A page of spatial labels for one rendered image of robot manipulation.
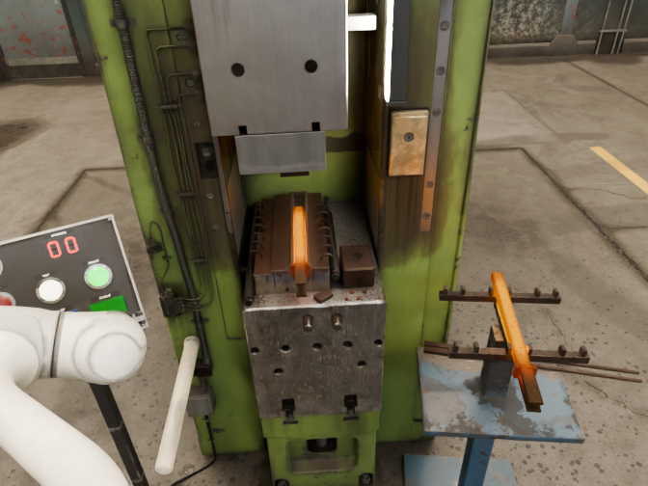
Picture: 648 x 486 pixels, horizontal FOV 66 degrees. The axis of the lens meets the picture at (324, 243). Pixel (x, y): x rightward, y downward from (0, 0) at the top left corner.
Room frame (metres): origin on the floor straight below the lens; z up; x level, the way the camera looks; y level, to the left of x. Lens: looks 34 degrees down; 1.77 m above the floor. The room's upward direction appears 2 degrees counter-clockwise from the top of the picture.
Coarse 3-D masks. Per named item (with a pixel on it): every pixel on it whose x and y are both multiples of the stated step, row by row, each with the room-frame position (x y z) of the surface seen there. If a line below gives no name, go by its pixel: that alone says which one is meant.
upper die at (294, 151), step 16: (240, 144) 1.05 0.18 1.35; (256, 144) 1.05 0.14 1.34; (272, 144) 1.05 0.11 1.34; (288, 144) 1.05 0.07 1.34; (304, 144) 1.05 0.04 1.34; (320, 144) 1.05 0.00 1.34; (240, 160) 1.05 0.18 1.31; (256, 160) 1.05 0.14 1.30; (272, 160) 1.05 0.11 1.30; (288, 160) 1.05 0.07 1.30; (304, 160) 1.05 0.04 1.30; (320, 160) 1.05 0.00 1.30
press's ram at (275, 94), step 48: (192, 0) 1.04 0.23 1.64; (240, 0) 1.05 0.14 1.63; (288, 0) 1.05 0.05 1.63; (336, 0) 1.05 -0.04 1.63; (240, 48) 1.05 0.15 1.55; (288, 48) 1.05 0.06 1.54; (336, 48) 1.05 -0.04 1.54; (240, 96) 1.05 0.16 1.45; (288, 96) 1.05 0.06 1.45; (336, 96) 1.05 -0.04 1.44
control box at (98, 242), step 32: (96, 224) 0.98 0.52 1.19; (0, 256) 0.89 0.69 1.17; (32, 256) 0.90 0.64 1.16; (64, 256) 0.92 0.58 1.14; (96, 256) 0.94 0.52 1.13; (0, 288) 0.85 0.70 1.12; (32, 288) 0.87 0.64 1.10; (64, 288) 0.88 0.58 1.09; (96, 288) 0.90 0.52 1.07; (128, 288) 0.92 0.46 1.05
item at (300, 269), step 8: (296, 208) 1.34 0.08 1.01; (296, 216) 1.29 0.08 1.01; (296, 224) 1.25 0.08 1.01; (296, 232) 1.20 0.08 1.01; (304, 232) 1.23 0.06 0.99; (296, 240) 1.16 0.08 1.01; (304, 240) 1.16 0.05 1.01; (296, 248) 1.12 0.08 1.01; (304, 248) 1.12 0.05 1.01; (296, 256) 1.08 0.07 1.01; (304, 256) 1.08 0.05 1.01; (296, 264) 1.03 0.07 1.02; (304, 264) 1.03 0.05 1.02; (296, 272) 1.00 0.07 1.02; (304, 272) 1.00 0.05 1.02; (296, 280) 0.97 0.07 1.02; (304, 280) 0.97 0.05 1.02; (296, 288) 0.98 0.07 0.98; (304, 288) 0.98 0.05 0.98; (296, 296) 0.95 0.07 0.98; (304, 296) 0.95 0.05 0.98
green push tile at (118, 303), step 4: (120, 296) 0.90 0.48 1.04; (104, 300) 0.89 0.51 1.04; (108, 300) 0.89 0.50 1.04; (112, 300) 0.89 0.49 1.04; (116, 300) 0.89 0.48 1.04; (120, 300) 0.90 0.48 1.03; (92, 304) 0.88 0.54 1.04; (96, 304) 0.88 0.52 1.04; (100, 304) 0.88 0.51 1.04; (104, 304) 0.88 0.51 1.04; (108, 304) 0.88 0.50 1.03; (112, 304) 0.89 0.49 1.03; (116, 304) 0.89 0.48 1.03; (120, 304) 0.89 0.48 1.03; (124, 304) 0.89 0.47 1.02; (92, 308) 0.87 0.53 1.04; (96, 308) 0.87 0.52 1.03; (100, 308) 0.87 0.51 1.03; (104, 308) 0.88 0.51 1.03; (108, 308) 0.88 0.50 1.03; (112, 308) 0.88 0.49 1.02; (116, 308) 0.88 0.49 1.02; (120, 308) 0.89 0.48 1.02; (124, 308) 0.89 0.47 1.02
